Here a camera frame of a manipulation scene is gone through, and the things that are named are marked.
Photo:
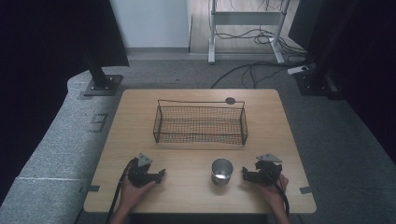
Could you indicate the black stand with base plate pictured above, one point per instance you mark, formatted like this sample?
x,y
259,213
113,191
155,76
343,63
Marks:
x,y
320,74
101,82

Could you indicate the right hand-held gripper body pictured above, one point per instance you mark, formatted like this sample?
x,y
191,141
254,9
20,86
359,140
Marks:
x,y
268,171

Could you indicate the grey tape piece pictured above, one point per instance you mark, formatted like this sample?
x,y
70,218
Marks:
x,y
93,188
306,189

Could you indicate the round dark table grommet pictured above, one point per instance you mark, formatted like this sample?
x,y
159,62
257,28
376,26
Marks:
x,y
230,100

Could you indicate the white metal desk frame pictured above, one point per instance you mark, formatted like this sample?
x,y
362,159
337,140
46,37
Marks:
x,y
246,18

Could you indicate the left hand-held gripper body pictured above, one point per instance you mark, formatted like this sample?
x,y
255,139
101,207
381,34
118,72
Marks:
x,y
139,174

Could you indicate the person's left hand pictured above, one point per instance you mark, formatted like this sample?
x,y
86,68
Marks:
x,y
132,194

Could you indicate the black curtain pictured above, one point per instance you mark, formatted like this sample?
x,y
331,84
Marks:
x,y
367,62
46,46

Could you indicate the person's right hand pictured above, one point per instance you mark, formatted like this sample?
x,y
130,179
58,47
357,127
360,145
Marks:
x,y
272,193

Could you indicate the white power strip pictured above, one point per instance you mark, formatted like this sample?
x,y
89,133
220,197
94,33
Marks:
x,y
298,69

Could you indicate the metal cup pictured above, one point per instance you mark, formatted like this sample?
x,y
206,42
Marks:
x,y
221,172

